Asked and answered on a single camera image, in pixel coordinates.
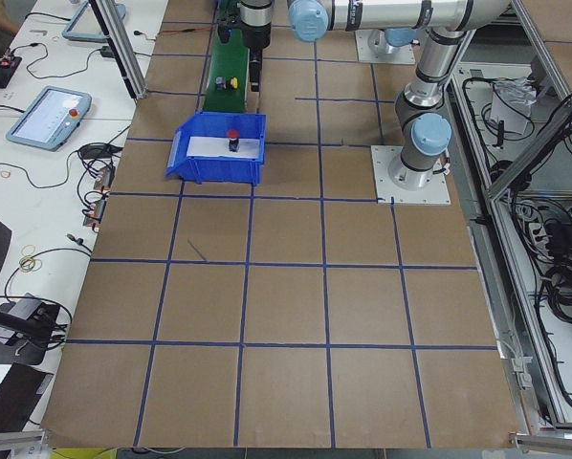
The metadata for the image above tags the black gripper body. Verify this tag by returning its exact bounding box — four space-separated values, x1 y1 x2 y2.
238 0 273 64

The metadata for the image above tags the yellow push button switch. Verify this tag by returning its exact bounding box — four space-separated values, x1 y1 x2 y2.
214 76 239 91

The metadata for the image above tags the green conveyor belt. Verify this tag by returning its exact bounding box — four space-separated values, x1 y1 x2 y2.
203 1 249 113

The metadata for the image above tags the white foam pad left bin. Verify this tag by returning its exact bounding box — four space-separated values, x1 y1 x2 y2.
187 136 261 160

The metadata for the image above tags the blue left plastic bin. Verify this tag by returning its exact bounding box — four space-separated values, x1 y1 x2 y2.
165 112 266 186

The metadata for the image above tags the teach pendant far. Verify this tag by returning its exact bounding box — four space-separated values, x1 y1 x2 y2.
62 1 107 44

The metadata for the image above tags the teach pendant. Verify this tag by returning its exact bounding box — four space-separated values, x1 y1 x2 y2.
6 86 93 151
62 1 107 44

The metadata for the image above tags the teach pendant near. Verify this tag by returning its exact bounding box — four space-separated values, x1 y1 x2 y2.
6 86 93 151

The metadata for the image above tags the red push button switch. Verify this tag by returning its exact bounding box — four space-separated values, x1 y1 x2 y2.
227 129 240 152

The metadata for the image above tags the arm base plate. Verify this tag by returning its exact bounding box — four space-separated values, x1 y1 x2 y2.
371 145 451 206
355 28 416 65

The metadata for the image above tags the aluminium frame post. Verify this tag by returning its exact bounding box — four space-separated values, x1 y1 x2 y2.
89 0 147 100

